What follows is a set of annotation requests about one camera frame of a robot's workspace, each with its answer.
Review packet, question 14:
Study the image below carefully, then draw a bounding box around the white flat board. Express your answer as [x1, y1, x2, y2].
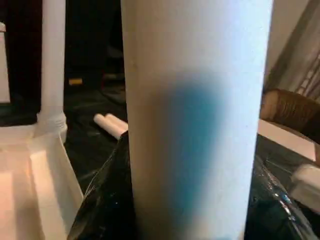
[257, 119, 320, 162]

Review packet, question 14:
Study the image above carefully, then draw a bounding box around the black plastic mat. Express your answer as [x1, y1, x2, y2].
[0, 82, 320, 240]

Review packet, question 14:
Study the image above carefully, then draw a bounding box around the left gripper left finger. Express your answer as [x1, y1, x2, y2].
[67, 132, 138, 240]

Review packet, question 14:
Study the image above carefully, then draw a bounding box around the brown wicker basket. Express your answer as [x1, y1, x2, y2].
[260, 87, 320, 146]

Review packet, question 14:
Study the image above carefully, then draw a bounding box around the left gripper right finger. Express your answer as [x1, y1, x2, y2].
[244, 149, 320, 240]

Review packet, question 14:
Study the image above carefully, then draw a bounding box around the grey curtain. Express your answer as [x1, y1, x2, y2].
[264, 0, 320, 101]

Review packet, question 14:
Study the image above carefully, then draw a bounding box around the white plastic table top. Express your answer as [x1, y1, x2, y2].
[0, 122, 86, 240]

